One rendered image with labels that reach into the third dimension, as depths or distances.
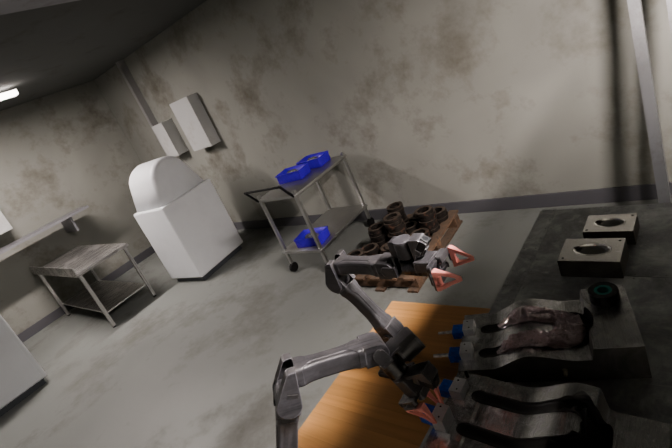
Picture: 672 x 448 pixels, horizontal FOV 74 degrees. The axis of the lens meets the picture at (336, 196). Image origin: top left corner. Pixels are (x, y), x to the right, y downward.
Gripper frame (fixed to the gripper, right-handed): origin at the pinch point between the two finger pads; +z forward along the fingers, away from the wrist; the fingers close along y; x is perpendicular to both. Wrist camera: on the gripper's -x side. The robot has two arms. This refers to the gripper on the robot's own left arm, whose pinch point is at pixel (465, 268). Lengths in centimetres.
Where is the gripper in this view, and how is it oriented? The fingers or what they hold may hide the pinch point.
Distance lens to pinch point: 130.6
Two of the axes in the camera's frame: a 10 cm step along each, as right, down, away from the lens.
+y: 5.5, -4.8, 6.8
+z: 7.5, -0.8, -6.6
